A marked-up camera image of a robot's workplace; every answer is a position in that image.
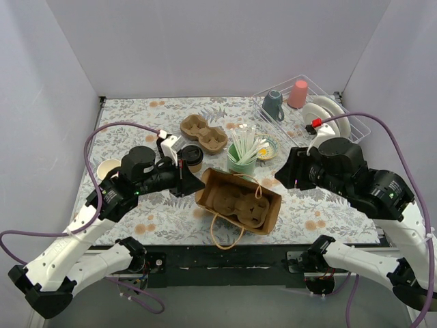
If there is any paper wrapped straw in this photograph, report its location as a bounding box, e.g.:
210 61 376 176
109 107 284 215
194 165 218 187
231 128 249 164
240 139 269 163

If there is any green straw holder cup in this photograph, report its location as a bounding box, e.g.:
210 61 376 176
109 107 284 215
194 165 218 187
227 144 257 176

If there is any pink plastic cup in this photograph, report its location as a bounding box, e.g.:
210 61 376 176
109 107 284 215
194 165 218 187
287 80 308 109

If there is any stack of black lids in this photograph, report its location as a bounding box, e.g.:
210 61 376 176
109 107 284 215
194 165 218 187
156 137 164 158

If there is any green paper bag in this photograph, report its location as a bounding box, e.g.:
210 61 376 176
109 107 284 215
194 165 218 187
195 168 282 250

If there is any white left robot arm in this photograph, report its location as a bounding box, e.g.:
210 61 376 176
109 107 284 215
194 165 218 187
8 146 205 319

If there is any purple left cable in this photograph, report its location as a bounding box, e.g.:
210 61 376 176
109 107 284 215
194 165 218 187
0 122 165 314

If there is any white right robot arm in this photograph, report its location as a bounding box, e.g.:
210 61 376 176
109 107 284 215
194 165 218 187
274 137 436 310

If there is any teal mug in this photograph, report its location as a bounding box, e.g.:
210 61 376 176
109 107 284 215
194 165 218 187
262 90 285 122

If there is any white wire dish rack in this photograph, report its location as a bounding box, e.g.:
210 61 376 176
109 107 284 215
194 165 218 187
252 74 371 151

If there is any stack of brown paper cups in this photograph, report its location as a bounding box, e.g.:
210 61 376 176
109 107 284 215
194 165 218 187
96 159 121 180

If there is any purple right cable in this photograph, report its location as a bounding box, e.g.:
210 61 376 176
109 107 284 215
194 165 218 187
322 111 434 328

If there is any brown cardboard cup carrier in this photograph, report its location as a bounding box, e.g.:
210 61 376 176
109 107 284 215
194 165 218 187
180 114 228 155
213 184 270 228

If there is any white plate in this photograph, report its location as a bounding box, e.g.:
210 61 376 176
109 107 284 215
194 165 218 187
313 96 351 138
301 103 331 135

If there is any floral tablecloth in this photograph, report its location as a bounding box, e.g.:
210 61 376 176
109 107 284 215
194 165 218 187
90 97 379 246

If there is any purple cable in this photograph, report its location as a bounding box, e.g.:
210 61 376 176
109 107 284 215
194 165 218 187
322 111 434 328
0 122 165 314

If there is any blue yellow patterned bowl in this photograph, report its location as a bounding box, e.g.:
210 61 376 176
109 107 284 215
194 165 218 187
256 134 280 161

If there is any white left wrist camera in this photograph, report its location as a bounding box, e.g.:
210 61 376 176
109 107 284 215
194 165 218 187
158 130 185 167

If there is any brown paper coffee cup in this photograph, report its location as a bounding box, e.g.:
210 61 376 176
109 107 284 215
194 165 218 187
188 163 202 174

